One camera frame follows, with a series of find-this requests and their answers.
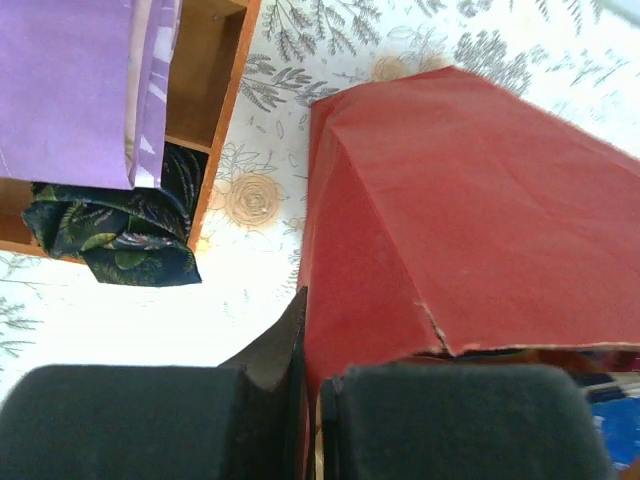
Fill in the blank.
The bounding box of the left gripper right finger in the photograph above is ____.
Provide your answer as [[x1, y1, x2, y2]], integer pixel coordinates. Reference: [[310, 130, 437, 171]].
[[320, 364, 618, 480]]

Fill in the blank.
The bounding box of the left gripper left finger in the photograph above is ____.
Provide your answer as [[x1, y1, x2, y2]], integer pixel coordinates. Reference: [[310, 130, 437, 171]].
[[1, 290, 308, 479]]

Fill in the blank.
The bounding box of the blue Doritos chip bag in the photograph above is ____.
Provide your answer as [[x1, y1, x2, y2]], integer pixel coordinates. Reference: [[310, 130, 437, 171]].
[[581, 372, 639, 471]]

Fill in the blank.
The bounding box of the red paper bag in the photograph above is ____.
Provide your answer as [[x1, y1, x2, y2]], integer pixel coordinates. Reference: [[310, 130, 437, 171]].
[[295, 64, 640, 480]]

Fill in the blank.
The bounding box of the dark floral cloth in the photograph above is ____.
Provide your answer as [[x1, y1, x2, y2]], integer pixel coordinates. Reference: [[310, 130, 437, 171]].
[[22, 143, 207, 287]]

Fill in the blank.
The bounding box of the purple plastic package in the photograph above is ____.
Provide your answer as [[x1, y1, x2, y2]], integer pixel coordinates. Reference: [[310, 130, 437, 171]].
[[1, 0, 182, 190]]

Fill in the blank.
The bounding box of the orange wooden tray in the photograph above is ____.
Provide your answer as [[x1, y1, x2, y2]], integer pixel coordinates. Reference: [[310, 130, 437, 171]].
[[0, 0, 264, 264]]

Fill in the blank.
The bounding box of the floral table mat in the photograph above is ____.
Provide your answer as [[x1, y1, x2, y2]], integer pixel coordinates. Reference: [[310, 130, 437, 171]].
[[1, 1, 639, 386]]

